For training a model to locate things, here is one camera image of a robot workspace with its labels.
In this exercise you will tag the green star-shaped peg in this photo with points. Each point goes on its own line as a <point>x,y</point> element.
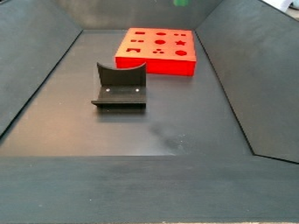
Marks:
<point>181,2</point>

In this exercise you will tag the red shape-sorting board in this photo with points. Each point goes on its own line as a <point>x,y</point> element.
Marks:
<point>165,49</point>

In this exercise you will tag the black curved holder bracket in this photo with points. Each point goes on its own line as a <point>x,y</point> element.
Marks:
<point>122,86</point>

